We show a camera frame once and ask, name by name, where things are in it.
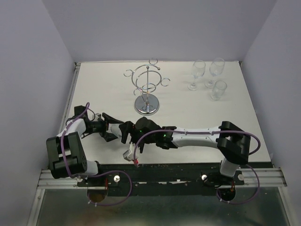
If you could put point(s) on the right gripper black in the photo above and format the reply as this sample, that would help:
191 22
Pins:
126 127

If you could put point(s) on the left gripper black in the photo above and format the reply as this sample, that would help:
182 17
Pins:
108 118

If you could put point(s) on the chrome wine glass rack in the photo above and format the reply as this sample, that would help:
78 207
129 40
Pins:
146 78

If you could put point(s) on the removed wine glass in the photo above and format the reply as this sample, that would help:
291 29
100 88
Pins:
216 69
218 90

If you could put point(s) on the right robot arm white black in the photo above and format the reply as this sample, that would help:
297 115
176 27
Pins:
229 139

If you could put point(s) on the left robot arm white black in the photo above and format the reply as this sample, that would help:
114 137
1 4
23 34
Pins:
66 156

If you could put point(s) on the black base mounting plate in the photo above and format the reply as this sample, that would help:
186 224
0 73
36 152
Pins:
166 179

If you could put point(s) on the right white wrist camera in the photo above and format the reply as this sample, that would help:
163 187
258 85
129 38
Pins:
129 154

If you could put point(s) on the aluminium rail frame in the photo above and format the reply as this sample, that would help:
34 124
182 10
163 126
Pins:
60 203

